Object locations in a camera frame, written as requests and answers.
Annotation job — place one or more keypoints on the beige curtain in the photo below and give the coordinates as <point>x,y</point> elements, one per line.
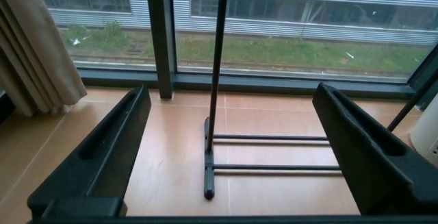
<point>31,46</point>

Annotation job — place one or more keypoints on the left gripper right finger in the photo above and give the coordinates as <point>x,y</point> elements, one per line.
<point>369,169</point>

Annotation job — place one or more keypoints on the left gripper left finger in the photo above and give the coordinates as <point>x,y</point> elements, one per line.
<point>102,155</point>

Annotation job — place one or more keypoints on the black clothes rack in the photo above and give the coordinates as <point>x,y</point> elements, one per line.
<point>216,63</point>

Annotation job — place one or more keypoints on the white laundry basket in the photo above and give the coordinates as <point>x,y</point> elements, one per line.
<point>427,131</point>

